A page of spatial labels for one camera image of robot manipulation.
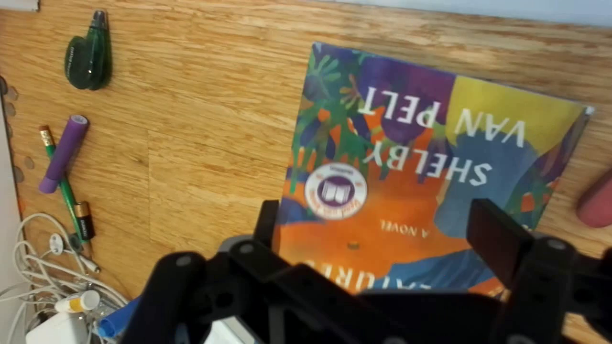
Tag red scissors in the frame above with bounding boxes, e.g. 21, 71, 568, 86
576, 166, 612, 229

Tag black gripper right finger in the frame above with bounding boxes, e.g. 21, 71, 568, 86
467, 197, 612, 344

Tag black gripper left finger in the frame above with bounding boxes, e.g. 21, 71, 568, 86
119, 199, 303, 344

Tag purple marker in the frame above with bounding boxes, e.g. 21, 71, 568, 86
37, 113, 92, 195

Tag blue pen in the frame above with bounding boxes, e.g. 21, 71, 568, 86
94, 296, 144, 342

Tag dark green plastic clip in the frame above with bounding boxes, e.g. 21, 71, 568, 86
63, 8, 115, 92

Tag white cable bundle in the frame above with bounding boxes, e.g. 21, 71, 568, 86
0, 212, 130, 344

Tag book with colourful cover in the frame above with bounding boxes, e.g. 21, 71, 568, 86
272, 40, 597, 300

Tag black AA battery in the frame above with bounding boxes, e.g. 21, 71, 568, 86
73, 201, 98, 243

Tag white tube with yellow band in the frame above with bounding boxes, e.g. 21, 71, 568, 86
54, 289, 104, 315

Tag white charger block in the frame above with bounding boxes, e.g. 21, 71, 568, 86
25, 310, 92, 344

